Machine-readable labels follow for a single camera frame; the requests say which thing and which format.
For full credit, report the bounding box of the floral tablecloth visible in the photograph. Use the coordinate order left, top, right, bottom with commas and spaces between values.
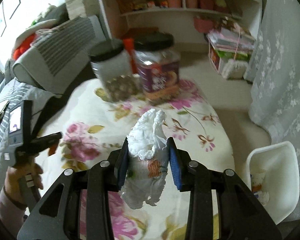
36, 79, 235, 239

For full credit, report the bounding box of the white lace curtain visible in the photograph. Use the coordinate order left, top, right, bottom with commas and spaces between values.
244, 0, 300, 220

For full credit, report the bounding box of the grey sofa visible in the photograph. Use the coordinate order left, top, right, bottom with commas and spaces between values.
0, 15, 106, 191

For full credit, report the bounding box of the red plush toy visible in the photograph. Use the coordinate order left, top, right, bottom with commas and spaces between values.
12, 34, 36, 60

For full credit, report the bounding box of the purple label snack jar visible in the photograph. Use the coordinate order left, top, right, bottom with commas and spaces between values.
133, 31, 180, 106

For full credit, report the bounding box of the pink basket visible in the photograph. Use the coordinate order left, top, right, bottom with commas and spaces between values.
193, 17, 214, 34

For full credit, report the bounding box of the white trash bin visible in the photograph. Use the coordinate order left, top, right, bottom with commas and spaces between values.
242, 141, 300, 224

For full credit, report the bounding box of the stack of books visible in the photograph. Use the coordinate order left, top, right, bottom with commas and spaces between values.
65, 0, 100, 20

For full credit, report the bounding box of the stack of papers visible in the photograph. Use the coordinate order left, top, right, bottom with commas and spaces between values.
206, 17, 256, 80

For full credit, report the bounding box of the person's left hand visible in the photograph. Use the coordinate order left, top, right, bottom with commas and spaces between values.
4, 158, 44, 205

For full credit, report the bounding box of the clear jar with nuts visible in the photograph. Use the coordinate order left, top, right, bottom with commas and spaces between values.
88, 39, 140, 102

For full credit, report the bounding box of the white plastic bag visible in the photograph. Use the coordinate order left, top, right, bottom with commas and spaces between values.
120, 108, 169, 210

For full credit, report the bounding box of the white shelf unit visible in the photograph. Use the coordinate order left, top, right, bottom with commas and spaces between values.
98, 0, 266, 52

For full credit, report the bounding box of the red box on floor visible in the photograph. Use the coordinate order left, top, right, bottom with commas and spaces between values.
120, 27, 159, 49

